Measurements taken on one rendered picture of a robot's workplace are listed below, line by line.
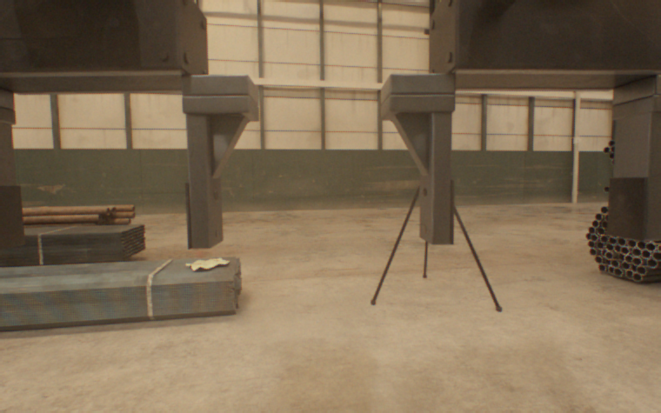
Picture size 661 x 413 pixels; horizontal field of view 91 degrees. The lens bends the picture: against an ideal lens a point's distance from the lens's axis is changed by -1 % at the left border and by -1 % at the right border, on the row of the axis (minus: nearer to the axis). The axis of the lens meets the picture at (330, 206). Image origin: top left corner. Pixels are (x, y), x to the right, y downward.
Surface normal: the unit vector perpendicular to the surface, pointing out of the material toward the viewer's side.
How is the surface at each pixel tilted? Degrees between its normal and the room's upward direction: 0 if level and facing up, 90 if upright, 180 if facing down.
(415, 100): 90
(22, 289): 45
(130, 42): 90
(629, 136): 90
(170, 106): 90
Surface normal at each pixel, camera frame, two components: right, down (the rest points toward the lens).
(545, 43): 0.03, 0.07
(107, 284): 0.11, -0.65
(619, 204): -1.00, 0.01
